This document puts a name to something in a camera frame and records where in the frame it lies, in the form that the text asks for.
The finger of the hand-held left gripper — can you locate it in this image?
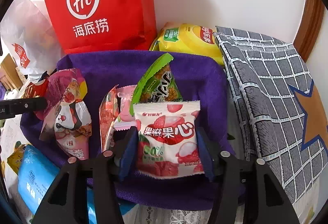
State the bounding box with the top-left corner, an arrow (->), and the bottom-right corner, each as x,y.
0,97 -> 49,119

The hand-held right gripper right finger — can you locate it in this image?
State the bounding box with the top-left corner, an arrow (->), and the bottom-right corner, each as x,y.
196,127 -> 300,224

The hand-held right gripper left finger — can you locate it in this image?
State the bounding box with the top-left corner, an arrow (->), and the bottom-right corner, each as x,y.
31,127 -> 139,224

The dark red snack packet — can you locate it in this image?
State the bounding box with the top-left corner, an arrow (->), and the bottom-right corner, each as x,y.
23,78 -> 49,99

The purple snack packet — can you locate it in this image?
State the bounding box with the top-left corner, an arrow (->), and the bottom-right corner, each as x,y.
34,68 -> 88,121

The white red lychee candy packet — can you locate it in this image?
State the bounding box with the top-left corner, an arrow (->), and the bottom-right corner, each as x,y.
133,100 -> 205,180

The green snack packet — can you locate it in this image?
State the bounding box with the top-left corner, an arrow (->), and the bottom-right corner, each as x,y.
129,53 -> 183,115

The wooden chair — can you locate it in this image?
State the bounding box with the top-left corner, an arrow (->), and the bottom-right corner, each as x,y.
0,53 -> 26,91

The pink white panda snack packet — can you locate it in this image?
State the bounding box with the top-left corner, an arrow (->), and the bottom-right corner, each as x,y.
39,81 -> 93,160

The small pink snack packet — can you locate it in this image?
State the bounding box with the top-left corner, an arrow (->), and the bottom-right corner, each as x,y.
113,85 -> 139,132

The yellow snack packet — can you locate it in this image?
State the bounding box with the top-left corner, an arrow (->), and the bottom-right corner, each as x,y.
6,144 -> 27,174

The fruit print tablecloth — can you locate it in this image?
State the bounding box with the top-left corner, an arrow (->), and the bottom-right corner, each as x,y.
0,111 -> 321,224

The blue tissue pack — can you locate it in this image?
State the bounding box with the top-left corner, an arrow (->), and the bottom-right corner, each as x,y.
17,144 -> 139,224

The white plastic bag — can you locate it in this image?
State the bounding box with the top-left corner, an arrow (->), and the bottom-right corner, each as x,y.
0,0 -> 63,76

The purple towel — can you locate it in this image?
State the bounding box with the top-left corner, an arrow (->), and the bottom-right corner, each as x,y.
20,50 -> 246,210

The grey checked cloth with star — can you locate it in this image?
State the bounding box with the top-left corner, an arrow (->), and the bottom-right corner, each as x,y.
214,25 -> 328,204

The yellow chips bag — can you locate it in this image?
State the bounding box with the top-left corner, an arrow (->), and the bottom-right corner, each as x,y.
149,22 -> 224,66

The brown wooden frame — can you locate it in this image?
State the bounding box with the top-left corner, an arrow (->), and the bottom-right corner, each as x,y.
293,0 -> 326,63

